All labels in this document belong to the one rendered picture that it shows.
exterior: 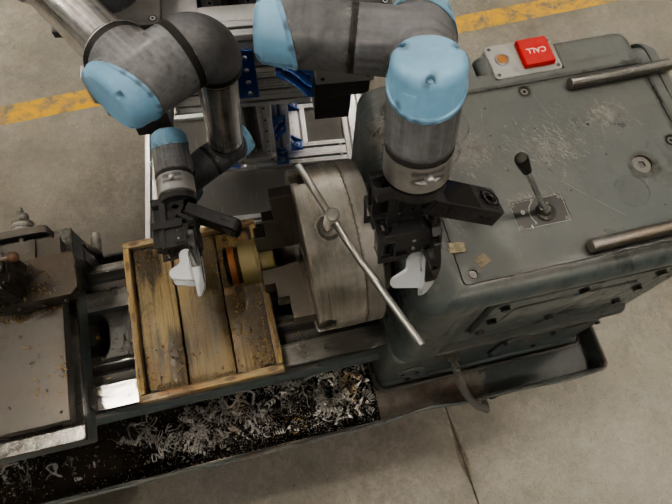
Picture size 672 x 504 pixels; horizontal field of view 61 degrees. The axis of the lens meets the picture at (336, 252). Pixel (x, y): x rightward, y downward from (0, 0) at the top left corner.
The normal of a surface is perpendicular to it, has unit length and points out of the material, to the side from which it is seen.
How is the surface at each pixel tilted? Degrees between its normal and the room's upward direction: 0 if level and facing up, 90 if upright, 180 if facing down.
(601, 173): 0
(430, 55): 14
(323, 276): 39
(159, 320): 0
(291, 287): 4
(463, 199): 31
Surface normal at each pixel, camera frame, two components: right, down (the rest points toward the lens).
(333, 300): 0.21, 0.58
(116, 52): -0.18, -0.45
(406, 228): -0.03, -0.59
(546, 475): 0.03, -0.38
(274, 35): -0.09, 0.46
